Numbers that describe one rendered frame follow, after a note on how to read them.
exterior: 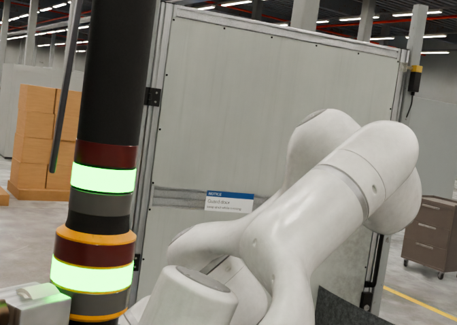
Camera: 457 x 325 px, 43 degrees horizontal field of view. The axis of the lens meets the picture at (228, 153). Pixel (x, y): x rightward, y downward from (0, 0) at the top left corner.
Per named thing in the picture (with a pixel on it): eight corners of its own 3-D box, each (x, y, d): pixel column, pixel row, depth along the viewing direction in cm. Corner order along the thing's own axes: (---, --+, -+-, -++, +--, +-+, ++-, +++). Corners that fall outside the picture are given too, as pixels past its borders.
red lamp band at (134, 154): (103, 168, 29) (106, 145, 29) (60, 158, 31) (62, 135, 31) (149, 168, 32) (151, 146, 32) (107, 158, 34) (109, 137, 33)
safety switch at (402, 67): (396, 116, 244) (405, 61, 243) (391, 115, 248) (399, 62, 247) (414, 119, 248) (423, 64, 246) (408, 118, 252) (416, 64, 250)
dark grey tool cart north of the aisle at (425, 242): (446, 283, 657) (459, 206, 650) (398, 266, 712) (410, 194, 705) (469, 281, 684) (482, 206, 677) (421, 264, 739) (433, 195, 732)
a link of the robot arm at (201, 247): (197, 325, 112) (145, 260, 114) (228, 294, 122) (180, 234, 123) (388, 189, 83) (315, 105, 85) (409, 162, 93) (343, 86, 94)
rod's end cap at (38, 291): (33, 296, 27) (67, 288, 29) (9, 283, 29) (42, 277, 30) (29, 336, 28) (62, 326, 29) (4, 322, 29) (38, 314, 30)
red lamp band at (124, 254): (90, 272, 29) (93, 249, 28) (35, 250, 31) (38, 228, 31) (150, 260, 32) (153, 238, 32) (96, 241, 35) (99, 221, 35)
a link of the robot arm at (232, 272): (126, 311, 116) (215, 236, 122) (183, 385, 114) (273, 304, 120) (122, 314, 105) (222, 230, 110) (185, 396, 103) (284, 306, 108)
